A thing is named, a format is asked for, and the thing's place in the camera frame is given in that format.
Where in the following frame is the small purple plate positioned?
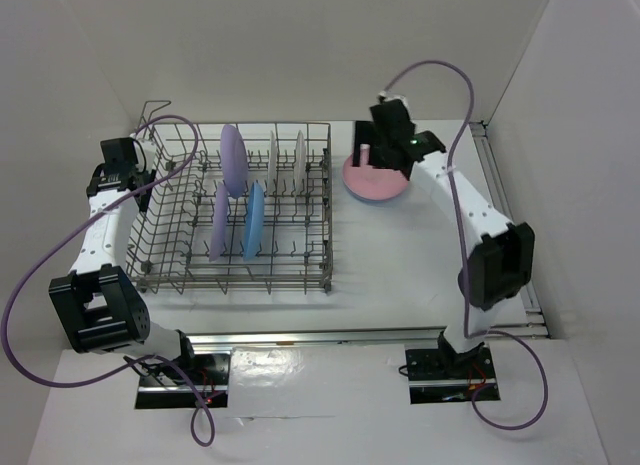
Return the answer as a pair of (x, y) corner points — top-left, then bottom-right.
(209, 182), (229, 262)

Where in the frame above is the large purple plate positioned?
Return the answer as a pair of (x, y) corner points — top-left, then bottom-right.
(220, 124), (248, 198)

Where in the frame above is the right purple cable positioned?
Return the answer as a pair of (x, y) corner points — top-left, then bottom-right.
(379, 59), (550, 432)

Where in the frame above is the purple cable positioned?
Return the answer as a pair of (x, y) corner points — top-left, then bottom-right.
(0, 113), (217, 448)
(379, 59), (550, 432)

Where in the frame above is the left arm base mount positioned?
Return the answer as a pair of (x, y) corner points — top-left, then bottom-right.
(135, 350), (231, 410)

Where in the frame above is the aluminium rail front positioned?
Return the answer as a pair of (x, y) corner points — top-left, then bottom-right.
(189, 327), (443, 348)

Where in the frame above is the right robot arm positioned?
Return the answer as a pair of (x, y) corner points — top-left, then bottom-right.
(354, 96), (535, 377)

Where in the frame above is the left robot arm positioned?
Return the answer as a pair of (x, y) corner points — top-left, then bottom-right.
(48, 137), (198, 384)

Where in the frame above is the white plate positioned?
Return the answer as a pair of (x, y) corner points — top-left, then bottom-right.
(267, 131), (278, 196)
(294, 130), (307, 195)

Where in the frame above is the pink plate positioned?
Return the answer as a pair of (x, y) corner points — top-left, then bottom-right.
(342, 145), (409, 199)

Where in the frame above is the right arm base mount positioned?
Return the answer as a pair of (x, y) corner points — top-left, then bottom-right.
(398, 347), (500, 404)

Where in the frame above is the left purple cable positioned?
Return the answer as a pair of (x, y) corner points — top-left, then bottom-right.
(0, 113), (217, 448)

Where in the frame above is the grey wire dish rack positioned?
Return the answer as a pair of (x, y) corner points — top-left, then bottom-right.
(127, 121), (333, 293)

